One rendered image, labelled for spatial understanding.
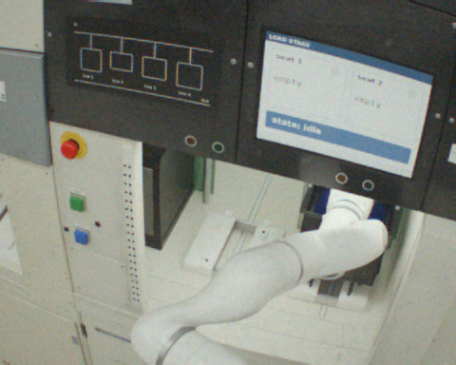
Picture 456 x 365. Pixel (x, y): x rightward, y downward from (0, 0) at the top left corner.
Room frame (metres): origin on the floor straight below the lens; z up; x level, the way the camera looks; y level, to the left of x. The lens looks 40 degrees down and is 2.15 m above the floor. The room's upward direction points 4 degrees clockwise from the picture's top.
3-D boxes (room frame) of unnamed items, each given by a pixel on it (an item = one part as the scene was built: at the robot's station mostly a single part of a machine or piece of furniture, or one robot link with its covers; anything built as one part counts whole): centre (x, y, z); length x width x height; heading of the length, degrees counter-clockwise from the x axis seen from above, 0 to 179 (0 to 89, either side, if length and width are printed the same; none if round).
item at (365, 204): (1.10, -0.26, 1.21); 0.11 x 0.10 x 0.07; 162
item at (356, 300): (1.19, -0.29, 0.89); 0.22 x 0.21 x 0.04; 165
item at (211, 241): (1.26, -0.03, 0.89); 0.22 x 0.21 x 0.04; 165
